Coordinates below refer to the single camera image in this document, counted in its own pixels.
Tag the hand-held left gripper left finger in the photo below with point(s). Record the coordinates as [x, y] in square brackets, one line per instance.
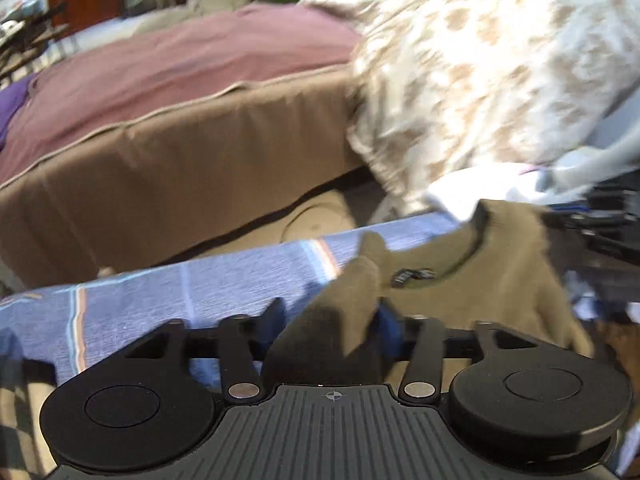
[273, 321]

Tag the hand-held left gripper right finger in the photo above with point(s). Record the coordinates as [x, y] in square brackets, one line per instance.
[388, 327]

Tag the brown bed with pink sheet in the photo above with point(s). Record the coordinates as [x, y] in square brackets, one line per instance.
[165, 125]

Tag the blue checked bed sheet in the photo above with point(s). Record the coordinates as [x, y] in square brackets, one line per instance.
[190, 300]

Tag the round beige stool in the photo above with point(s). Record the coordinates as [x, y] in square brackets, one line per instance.
[320, 220]

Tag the olive green sweatshirt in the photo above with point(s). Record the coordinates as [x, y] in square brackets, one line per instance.
[500, 280]

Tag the white cloth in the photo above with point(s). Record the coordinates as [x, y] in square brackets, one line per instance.
[480, 187]

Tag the beige floral white duvet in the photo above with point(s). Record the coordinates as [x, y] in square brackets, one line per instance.
[475, 75]

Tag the purple cloth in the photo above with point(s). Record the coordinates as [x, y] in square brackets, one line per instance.
[12, 105]

